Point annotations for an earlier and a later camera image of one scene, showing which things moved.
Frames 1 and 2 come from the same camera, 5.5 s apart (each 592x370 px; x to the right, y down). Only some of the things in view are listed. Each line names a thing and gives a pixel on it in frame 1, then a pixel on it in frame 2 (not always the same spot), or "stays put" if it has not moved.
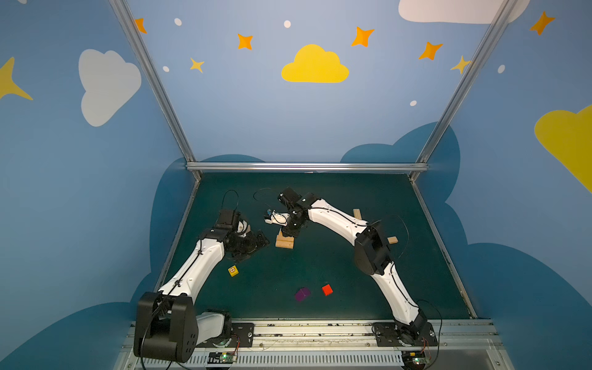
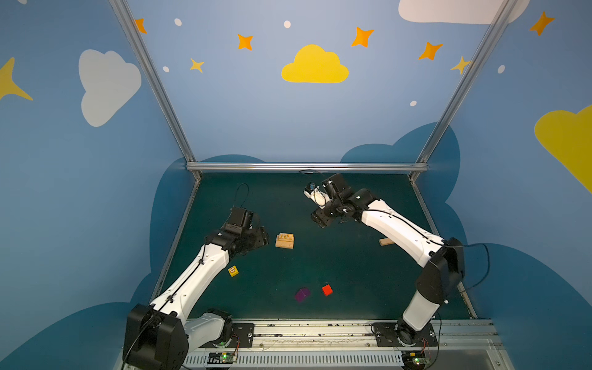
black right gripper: [291, 222] → [321, 216]
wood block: [281, 241] stays put
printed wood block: [282, 240] stays put
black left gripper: [252, 242] stays put
